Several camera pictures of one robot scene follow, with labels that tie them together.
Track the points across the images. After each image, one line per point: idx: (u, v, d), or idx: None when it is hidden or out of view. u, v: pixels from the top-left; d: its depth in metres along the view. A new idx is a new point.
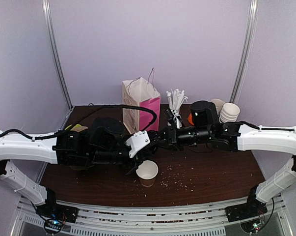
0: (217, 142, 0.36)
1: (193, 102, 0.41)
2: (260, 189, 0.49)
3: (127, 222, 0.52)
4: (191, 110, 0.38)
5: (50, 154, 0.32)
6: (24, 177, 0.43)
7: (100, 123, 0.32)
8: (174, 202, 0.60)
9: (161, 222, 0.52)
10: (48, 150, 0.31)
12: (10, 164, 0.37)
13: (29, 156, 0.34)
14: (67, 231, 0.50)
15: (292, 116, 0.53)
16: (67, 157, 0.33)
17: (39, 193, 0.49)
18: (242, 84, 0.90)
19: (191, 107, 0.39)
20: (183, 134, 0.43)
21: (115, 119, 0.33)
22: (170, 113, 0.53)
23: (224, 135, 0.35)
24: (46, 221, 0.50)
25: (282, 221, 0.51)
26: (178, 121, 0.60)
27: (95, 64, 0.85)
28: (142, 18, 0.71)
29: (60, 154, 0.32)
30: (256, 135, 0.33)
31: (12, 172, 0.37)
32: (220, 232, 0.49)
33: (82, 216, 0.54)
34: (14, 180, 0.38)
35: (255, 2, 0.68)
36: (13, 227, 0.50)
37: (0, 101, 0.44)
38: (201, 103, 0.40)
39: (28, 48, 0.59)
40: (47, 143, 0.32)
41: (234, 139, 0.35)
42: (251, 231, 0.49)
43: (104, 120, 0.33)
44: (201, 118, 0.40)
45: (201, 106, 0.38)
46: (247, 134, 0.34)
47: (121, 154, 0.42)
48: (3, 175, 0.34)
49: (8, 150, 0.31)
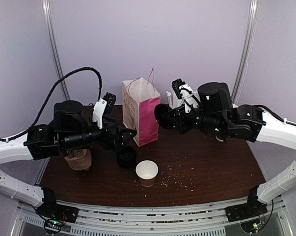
0: (237, 130, 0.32)
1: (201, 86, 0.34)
2: (262, 191, 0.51)
3: (127, 222, 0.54)
4: (201, 94, 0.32)
5: (25, 151, 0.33)
6: (15, 181, 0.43)
7: (58, 107, 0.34)
8: (174, 202, 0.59)
9: (161, 222, 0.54)
10: (21, 147, 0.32)
12: None
13: (3, 159, 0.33)
14: (67, 231, 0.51)
15: (292, 117, 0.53)
16: (40, 150, 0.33)
17: (35, 193, 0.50)
18: (242, 84, 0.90)
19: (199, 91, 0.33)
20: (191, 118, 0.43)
21: (71, 103, 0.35)
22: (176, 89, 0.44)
23: (244, 121, 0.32)
24: (46, 221, 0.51)
25: (282, 221, 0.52)
26: (185, 103, 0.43)
27: (95, 65, 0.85)
28: (142, 18, 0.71)
29: (33, 148, 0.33)
30: (281, 128, 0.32)
31: (2, 179, 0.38)
32: (220, 232, 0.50)
33: (82, 216, 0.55)
34: (5, 186, 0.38)
35: (255, 2, 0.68)
36: (13, 227, 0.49)
37: (0, 101, 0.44)
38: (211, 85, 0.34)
39: (28, 49, 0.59)
40: (20, 140, 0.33)
41: (257, 127, 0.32)
42: (251, 231, 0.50)
43: (61, 105, 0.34)
44: (213, 103, 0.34)
45: (212, 88, 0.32)
46: (271, 126, 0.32)
47: (90, 135, 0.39)
48: None
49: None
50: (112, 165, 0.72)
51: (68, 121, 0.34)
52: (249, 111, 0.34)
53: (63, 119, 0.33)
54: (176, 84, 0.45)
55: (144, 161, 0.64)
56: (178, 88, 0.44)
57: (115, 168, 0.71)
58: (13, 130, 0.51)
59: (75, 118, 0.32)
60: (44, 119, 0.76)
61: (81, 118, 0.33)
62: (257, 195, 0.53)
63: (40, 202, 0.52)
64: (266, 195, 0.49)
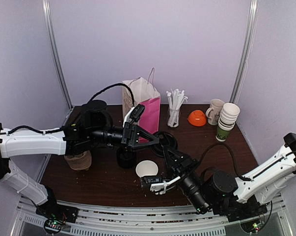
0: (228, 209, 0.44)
1: (215, 178, 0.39)
2: (262, 196, 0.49)
3: (127, 222, 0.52)
4: (220, 191, 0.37)
5: (61, 145, 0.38)
6: (26, 176, 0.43)
7: (84, 107, 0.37)
8: (174, 202, 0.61)
9: (161, 222, 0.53)
10: (60, 141, 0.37)
12: (12, 163, 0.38)
13: (37, 150, 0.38)
14: (67, 231, 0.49)
15: (291, 116, 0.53)
16: (75, 146, 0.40)
17: (41, 191, 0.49)
18: (242, 84, 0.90)
19: (217, 188, 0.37)
20: (188, 182, 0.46)
21: (95, 102, 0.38)
22: (149, 179, 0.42)
23: (233, 201, 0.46)
24: (46, 221, 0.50)
25: (282, 221, 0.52)
26: (164, 190, 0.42)
27: (96, 65, 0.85)
28: (142, 18, 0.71)
29: (70, 144, 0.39)
30: (252, 188, 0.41)
31: (15, 171, 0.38)
32: (220, 232, 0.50)
33: (82, 216, 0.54)
34: (18, 179, 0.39)
35: (255, 2, 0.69)
36: (13, 227, 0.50)
37: (0, 102, 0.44)
38: (223, 177, 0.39)
39: (28, 47, 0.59)
40: (58, 136, 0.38)
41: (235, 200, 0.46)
42: (251, 231, 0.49)
43: (86, 104, 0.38)
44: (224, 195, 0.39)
45: (228, 187, 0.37)
46: (243, 193, 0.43)
47: (113, 135, 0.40)
48: (8, 174, 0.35)
49: (21, 145, 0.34)
50: (111, 165, 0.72)
51: (95, 117, 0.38)
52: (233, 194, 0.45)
53: (92, 117, 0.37)
54: (146, 177, 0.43)
55: (144, 161, 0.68)
56: (148, 186, 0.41)
57: (115, 168, 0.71)
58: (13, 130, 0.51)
59: (103, 114, 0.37)
60: (45, 118, 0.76)
61: (107, 113, 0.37)
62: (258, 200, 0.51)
63: (45, 199, 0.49)
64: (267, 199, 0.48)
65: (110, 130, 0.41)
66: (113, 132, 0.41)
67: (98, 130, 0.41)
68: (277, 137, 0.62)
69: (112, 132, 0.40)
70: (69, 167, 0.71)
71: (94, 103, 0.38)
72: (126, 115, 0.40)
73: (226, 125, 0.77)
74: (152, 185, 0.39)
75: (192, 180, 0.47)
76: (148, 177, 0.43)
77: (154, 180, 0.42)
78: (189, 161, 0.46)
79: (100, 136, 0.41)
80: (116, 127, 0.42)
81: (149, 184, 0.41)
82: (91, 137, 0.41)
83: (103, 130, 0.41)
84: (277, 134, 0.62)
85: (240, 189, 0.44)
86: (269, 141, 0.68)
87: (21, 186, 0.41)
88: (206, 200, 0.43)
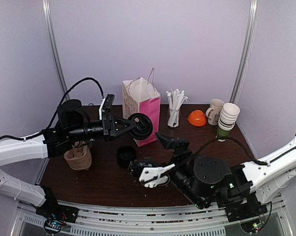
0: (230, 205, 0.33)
1: (199, 169, 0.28)
2: (262, 195, 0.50)
3: (127, 222, 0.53)
4: (203, 183, 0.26)
5: (44, 149, 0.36)
6: (17, 181, 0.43)
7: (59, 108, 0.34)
8: (174, 202, 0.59)
9: (161, 222, 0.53)
10: (40, 145, 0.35)
12: (1, 171, 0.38)
13: (23, 157, 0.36)
14: (67, 231, 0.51)
15: (292, 116, 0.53)
16: (56, 148, 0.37)
17: (37, 191, 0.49)
18: (242, 84, 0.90)
19: (199, 178, 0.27)
20: (179, 174, 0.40)
21: (69, 101, 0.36)
22: (139, 165, 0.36)
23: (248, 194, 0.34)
24: (46, 221, 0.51)
25: (282, 221, 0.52)
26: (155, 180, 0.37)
27: (96, 65, 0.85)
28: (142, 18, 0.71)
29: (51, 146, 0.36)
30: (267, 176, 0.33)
31: (5, 179, 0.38)
32: (220, 232, 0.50)
33: (82, 216, 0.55)
34: (10, 186, 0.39)
35: (255, 2, 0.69)
36: (13, 227, 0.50)
37: (0, 102, 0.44)
38: (208, 164, 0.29)
39: (28, 47, 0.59)
40: (39, 139, 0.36)
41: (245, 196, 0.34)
42: (251, 231, 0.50)
43: (62, 104, 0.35)
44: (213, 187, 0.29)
45: (215, 175, 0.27)
46: (257, 178, 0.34)
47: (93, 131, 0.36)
48: None
49: (3, 155, 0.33)
50: (111, 165, 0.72)
51: (72, 117, 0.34)
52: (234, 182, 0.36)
53: (67, 116, 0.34)
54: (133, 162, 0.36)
55: (143, 161, 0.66)
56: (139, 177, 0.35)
57: (115, 168, 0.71)
58: (13, 131, 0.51)
59: (79, 112, 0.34)
60: (45, 119, 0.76)
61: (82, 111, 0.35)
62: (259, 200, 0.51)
63: (43, 200, 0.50)
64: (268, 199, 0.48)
65: (90, 125, 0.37)
66: (93, 127, 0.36)
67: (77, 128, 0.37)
68: (277, 138, 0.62)
69: (92, 128, 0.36)
70: (69, 167, 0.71)
71: (69, 103, 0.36)
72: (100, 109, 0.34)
73: (226, 125, 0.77)
74: (142, 171, 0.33)
75: (185, 171, 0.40)
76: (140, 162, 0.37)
77: (147, 165, 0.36)
78: (185, 149, 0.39)
79: (81, 134, 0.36)
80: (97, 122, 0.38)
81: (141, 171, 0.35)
82: (71, 136, 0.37)
83: (82, 127, 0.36)
84: (277, 133, 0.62)
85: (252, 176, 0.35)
86: (269, 141, 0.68)
87: (15, 191, 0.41)
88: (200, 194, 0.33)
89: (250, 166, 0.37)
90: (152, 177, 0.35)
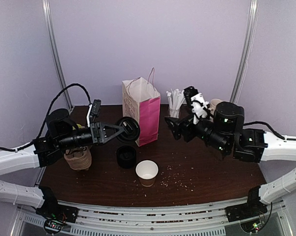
0: (242, 153, 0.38)
1: (219, 106, 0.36)
2: (265, 192, 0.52)
3: (127, 222, 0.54)
4: (224, 116, 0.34)
5: (34, 159, 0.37)
6: (13, 186, 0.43)
7: (47, 119, 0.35)
8: (174, 202, 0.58)
9: (161, 222, 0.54)
10: (31, 155, 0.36)
12: None
13: (15, 167, 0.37)
14: (67, 230, 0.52)
15: (292, 116, 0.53)
16: (48, 157, 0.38)
17: (34, 193, 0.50)
18: (242, 84, 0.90)
19: (220, 112, 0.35)
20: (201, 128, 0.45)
21: (55, 111, 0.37)
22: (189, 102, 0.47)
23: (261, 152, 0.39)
24: (46, 221, 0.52)
25: (282, 221, 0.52)
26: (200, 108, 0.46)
27: (96, 65, 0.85)
28: (142, 18, 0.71)
29: (42, 156, 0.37)
30: (282, 146, 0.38)
31: (0, 186, 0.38)
32: (220, 232, 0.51)
33: (82, 216, 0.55)
34: (5, 191, 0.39)
35: (255, 2, 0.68)
36: (13, 227, 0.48)
37: (1, 101, 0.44)
38: (228, 106, 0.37)
39: (28, 48, 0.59)
40: (30, 150, 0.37)
41: (260, 151, 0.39)
42: (251, 231, 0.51)
43: (50, 115, 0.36)
44: (230, 126, 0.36)
45: (230, 112, 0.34)
46: (274, 145, 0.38)
47: (82, 137, 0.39)
48: None
49: None
50: (111, 165, 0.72)
51: (61, 127, 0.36)
52: (252, 136, 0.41)
53: (56, 127, 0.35)
54: (188, 94, 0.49)
55: (144, 161, 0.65)
56: (190, 98, 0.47)
57: (115, 168, 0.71)
58: (13, 131, 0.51)
59: (67, 122, 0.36)
60: None
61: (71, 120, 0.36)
62: (260, 196, 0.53)
63: (42, 201, 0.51)
64: (269, 197, 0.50)
65: (79, 133, 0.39)
66: (82, 134, 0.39)
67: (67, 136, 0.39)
68: None
69: (82, 134, 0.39)
70: (69, 167, 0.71)
71: (56, 113, 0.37)
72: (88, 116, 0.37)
73: None
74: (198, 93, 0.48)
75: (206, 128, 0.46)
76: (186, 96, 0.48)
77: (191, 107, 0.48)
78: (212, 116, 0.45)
79: (71, 142, 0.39)
80: (84, 130, 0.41)
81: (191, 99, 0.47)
82: (62, 145, 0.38)
83: (71, 135, 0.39)
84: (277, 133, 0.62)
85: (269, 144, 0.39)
86: None
87: (12, 196, 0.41)
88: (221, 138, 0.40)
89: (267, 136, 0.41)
90: (200, 102, 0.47)
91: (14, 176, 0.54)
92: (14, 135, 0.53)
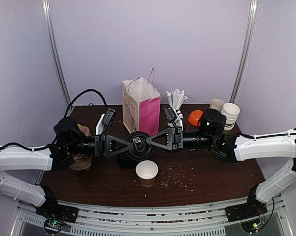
0: (217, 153, 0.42)
1: (204, 111, 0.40)
2: (260, 190, 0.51)
3: (127, 222, 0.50)
4: (207, 120, 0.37)
5: (47, 162, 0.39)
6: (17, 180, 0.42)
7: (55, 128, 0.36)
8: (174, 202, 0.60)
9: (161, 222, 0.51)
10: (47, 158, 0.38)
12: (2, 171, 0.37)
13: (26, 166, 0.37)
14: (67, 231, 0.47)
15: (291, 117, 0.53)
16: (60, 163, 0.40)
17: (37, 191, 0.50)
18: (242, 84, 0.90)
19: (204, 117, 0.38)
20: (188, 137, 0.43)
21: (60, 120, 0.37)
22: (172, 112, 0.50)
23: (230, 157, 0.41)
24: (47, 221, 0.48)
25: (282, 221, 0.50)
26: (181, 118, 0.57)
27: (95, 65, 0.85)
28: (142, 18, 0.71)
29: (56, 161, 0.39)
30: (250, 145, 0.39)
31: (5, 179, 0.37)
32: (220, 232, 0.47)
33: (82, 216, 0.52)
34: (10, 186, 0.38)
35: (255, 2, 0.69)
36: (12, 227, 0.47)
37: (1, 102, 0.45)
38: (213, 112, 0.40)
39: (27, 47, 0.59)
40: (46, 153, 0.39)
41: (231, 152, 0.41)
42: (251, 231, 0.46)
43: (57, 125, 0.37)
44: (210, 129, 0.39)
45: (213, 117, 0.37)
46: (242, 145, 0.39)
47: (89, 145, 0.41)
48: None
49: (10, 161, 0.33)
50: (111, 165, 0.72)
51: (69, 135, 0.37)
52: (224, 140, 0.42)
53: (65, 136, 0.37)
54: (170, 107, 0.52)
55: (146, 161, 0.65)
56: (173, 110, 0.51)
57: (115, 168, 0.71)
58: (13, 131, 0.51)
59: (74, 131, 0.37)
60: (44, 118, 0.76)
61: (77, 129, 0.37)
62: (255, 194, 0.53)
63: (43, 200, 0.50)
64: (263, 193, 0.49)
65: (86, 140, 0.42)
66: (89, 142, 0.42)
67: (74, 144, 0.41)
68: None
69: (88, 143, 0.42)
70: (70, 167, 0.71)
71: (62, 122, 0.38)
72: (97, 126, 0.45)
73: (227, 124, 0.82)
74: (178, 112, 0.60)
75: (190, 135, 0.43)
76: (166, 110, 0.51)
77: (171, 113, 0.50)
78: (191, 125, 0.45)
79: (79, 149, 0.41)
80: (90, 136, 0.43)
81: (173, 110, 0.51)
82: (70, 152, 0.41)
83: (79, 143, 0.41)
84: None
85: (239, 142, 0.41)
86: None
87: (16, 191, 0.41)
88: (204, 142, 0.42)
89: (241, 138, 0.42)
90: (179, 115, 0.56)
91: (15, 175, 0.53)
92: (15, 136, 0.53)
